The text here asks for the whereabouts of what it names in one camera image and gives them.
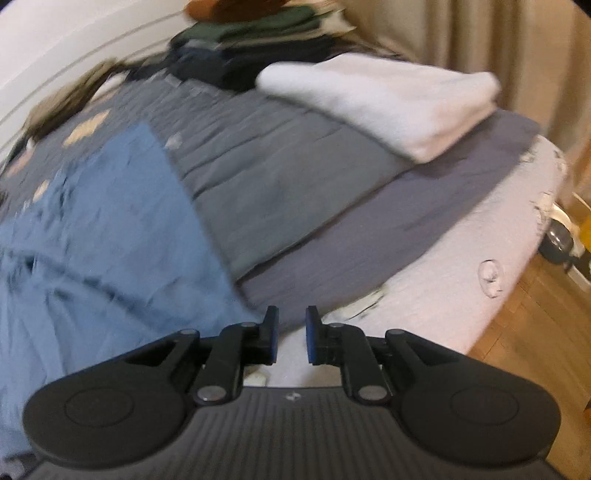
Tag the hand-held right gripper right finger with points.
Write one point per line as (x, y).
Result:
(310, 337)

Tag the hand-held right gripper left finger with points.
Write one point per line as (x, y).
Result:
(272, 337)

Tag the blue shirt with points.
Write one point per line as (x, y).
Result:
(92, 240)

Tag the stack of dark folded clothes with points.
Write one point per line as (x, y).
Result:
(240, 64)

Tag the white mattress cover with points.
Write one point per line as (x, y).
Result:
(438, 295)

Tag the purple grey bed sheet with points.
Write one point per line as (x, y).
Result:
(392, 221)

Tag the grey quilted bedspread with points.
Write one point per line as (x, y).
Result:
(277, 184)

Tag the white folded garment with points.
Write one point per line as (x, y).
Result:
(392, 101)

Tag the grey round container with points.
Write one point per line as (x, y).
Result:
(556, 240)

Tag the yellow object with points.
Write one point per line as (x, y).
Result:
(584, 221)

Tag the green folded garment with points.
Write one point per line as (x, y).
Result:
(258, 25)

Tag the pile of khaki garments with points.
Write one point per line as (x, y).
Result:
(69, 97)

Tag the orange folded garment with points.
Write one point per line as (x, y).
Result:
(231, 7)

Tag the beige curtain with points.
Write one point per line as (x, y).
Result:
(508, 46)

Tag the white headboard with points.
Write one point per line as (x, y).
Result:
(69, 46)

